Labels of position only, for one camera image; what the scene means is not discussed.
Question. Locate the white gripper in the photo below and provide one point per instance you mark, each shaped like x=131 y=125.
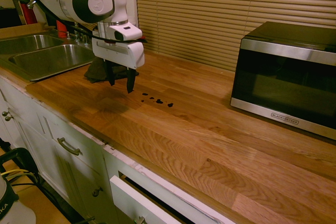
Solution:
x=118 y=52

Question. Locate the dark grey terry cloth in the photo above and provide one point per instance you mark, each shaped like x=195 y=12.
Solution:
x=98 y=73

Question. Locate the dark spill spots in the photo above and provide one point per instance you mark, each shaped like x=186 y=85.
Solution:
x=158 y=101

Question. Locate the chrome sink faucet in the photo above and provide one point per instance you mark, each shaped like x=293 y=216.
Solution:
x=78 y=35

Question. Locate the stainless steel double sink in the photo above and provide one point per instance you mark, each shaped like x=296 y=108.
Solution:
x=52 y=58

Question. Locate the red bottle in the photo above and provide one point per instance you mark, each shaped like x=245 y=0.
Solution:
x=61 y=28

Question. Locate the white cabinet with drawers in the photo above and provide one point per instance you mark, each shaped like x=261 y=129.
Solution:
x=47 y=155

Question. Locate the red fire extinguisher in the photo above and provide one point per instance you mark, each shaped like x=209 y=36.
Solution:
x=29 y=11

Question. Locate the round metal cabinet knob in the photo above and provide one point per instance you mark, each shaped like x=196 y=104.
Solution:
x=4 y=114
x=8 y=118
x=97 y=192

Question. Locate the open white drawer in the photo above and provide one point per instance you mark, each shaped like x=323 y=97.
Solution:
x=147 y=203

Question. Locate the beige window blinds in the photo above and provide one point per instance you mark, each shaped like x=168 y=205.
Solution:
x=236 y=11

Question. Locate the black and steel microwave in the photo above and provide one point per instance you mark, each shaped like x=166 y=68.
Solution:
x=283 y=77

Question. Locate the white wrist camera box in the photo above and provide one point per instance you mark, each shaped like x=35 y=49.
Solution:
x=126 y=32

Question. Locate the black metal cart frame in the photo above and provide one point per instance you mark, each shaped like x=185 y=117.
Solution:
x=25 y=155

